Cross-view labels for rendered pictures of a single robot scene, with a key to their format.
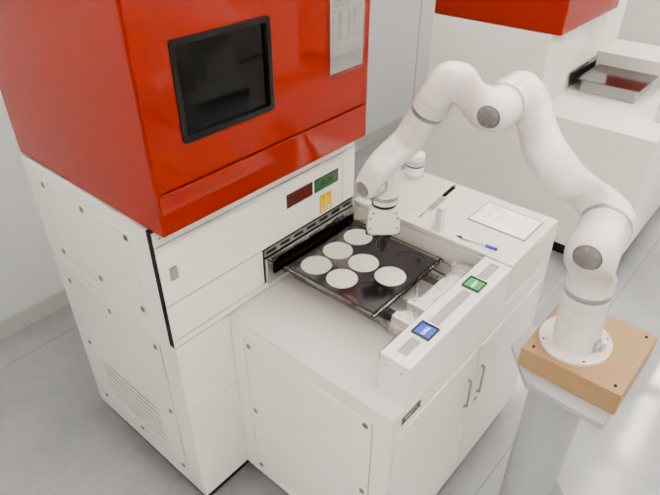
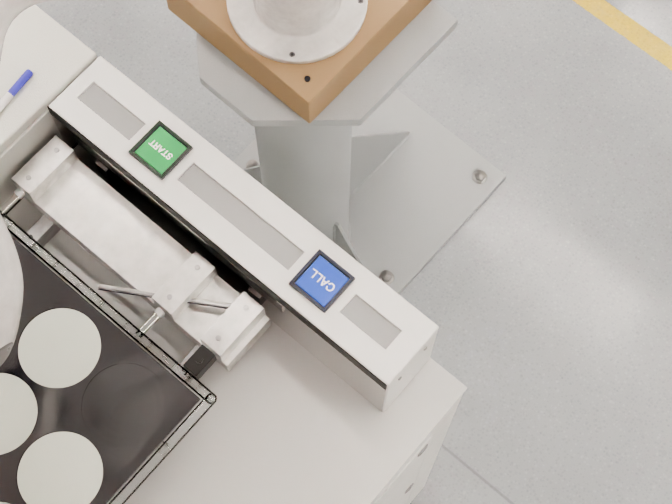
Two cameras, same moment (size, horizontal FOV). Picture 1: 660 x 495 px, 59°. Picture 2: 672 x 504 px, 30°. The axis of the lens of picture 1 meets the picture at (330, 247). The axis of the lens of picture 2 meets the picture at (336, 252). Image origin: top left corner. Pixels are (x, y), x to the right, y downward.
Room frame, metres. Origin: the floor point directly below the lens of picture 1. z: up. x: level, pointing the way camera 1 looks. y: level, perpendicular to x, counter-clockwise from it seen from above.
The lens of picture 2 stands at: (1.13, 0.22, 2.36)
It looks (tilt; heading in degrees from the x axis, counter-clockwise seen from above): 70 degrees down; 269
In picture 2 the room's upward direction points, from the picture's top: 1 degrees clockwise
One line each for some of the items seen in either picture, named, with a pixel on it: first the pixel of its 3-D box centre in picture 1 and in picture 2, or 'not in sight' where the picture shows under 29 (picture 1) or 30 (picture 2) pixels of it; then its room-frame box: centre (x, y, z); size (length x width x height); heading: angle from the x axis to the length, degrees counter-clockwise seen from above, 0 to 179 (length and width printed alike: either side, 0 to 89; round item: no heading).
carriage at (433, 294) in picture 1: (434, 302); (142, 255); (1.37, -0.32, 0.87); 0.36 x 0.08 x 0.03; 139
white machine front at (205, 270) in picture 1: (270, 231); not in sight; (1.53, 0.19, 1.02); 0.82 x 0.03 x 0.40; 139
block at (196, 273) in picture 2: (421, 307); (184, 285); (1.31, -0.27, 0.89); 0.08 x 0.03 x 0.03; 49
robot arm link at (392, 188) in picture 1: (385, 174); not in sight; (1.53, -0.16, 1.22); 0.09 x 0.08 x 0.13; 138
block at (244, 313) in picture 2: (406, 321); (233, 326); (1.25, -0.22, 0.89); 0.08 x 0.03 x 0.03; 49
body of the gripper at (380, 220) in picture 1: (383, 215); not in sight; (1.53, -0.16, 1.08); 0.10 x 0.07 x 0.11; 91
